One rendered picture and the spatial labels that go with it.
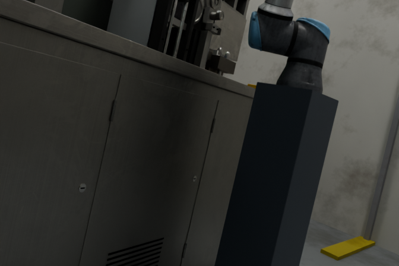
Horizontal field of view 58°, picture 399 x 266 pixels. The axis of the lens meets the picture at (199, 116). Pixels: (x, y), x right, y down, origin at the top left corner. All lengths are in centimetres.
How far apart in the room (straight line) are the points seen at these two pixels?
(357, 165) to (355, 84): 71
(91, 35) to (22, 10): 16
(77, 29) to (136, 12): 66
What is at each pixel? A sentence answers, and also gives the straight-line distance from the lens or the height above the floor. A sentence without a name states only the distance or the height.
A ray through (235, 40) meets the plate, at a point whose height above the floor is 127.
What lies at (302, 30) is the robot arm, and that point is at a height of 108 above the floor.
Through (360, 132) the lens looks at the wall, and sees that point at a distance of 335.
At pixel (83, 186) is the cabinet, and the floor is 52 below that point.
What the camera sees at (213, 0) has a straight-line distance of 167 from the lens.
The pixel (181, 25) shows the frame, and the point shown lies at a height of 105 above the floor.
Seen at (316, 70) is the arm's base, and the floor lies 97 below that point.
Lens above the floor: 78
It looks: 2 degrees down
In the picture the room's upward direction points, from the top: 13 degrees clockwise
